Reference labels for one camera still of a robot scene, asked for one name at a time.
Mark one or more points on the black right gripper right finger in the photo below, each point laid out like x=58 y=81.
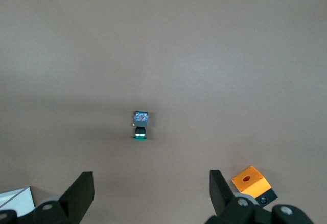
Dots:
x=219 y=193

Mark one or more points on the green push button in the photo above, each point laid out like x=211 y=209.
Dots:
x=140 y=122

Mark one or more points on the orange button enclosure box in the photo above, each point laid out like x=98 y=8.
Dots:
x=251 y=183

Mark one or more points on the white drawer cabinet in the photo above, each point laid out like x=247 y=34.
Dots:
x=15 y=203

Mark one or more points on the brown table cover sheet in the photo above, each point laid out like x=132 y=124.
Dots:
x=163 y=55

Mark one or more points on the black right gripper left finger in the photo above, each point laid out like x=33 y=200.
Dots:
x=81 y=193

